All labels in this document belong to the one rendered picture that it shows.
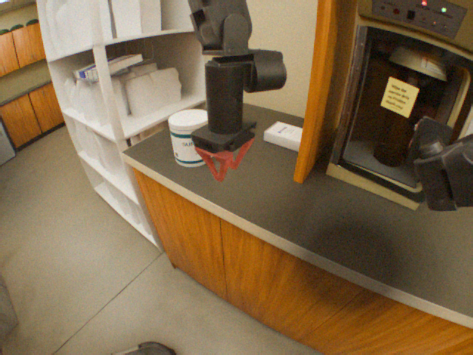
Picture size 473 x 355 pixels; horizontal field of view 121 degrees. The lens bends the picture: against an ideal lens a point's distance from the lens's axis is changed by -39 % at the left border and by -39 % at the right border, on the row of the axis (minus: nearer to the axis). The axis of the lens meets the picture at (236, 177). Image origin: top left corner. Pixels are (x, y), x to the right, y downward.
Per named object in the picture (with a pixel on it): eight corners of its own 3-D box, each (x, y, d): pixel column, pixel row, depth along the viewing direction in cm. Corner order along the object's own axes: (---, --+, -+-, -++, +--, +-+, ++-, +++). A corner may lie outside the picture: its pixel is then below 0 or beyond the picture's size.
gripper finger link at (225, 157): (248, 174, 42) (250, 129, 36) (226, 194, 37) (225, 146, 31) (220, 162, 44) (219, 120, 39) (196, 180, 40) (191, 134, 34)
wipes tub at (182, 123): (193, 143, 81) (188, 106, 71) (220, 153, 75) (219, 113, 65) (167, 160, 72) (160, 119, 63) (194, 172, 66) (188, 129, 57)
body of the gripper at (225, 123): (256, 130, 38) (259, 90, 34) (222, 155, 31) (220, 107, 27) (228, 122, 41) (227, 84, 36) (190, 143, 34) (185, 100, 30)
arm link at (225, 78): (198, 56, 29) (213, 60, 25) (238, 53, 31) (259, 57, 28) (200, 98, 33) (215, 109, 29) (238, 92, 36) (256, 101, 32)
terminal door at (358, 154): (331, 163, 62) (361, 24, 37) (421, 204, 47) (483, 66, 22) (330, 163, 62) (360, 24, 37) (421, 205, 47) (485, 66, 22)
